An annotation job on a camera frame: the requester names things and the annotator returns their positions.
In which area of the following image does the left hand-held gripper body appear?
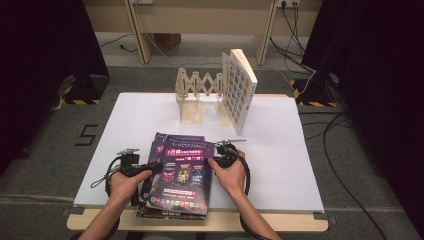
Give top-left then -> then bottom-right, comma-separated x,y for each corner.
116,148 -> 145,178

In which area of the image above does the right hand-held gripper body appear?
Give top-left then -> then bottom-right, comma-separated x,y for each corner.
213,138 -> 248,169

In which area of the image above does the purple glossy magazine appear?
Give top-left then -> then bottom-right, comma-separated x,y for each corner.
138,132 -> 206,201
145,135 -> 216,216

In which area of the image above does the dark brown glossy magazine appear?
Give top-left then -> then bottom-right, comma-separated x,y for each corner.
135,143 -> 208,221

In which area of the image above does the beige expandable book stand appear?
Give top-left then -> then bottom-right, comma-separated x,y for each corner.
174,67 -> 234,128

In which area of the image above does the white book with picture grid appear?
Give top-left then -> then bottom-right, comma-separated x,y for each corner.
221,48 -> 259,137

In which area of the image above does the person's left hand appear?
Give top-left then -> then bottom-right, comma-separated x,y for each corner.
109,169 -> 153,206

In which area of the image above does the person's right hand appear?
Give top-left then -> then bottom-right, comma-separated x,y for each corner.
207,149 -> 248,198

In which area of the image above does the black stand base striped tape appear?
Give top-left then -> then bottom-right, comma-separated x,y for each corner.
289,78 -> 341,108
63,73 -> 110,106

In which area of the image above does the black curtain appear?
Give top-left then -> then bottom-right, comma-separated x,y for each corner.
0,0 -> 110,174
301,0 -> 424,234

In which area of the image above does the beige wooden desk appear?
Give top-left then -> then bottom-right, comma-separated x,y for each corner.
124,0 -> 279,67

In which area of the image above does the thin black strap loop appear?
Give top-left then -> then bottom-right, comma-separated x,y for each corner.
90,170 -> 113,190

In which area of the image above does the long black floor cable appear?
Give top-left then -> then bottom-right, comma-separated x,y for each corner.
298,111 -> 389,240

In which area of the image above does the white cable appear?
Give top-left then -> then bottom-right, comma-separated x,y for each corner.
293,70 -> 317,98

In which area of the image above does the black power cable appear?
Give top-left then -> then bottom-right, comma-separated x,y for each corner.
281,2 -> 306,56
269,36 -> 316,74

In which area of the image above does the thin black floor cable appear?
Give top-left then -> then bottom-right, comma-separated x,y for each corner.
99,32 -> 138,54

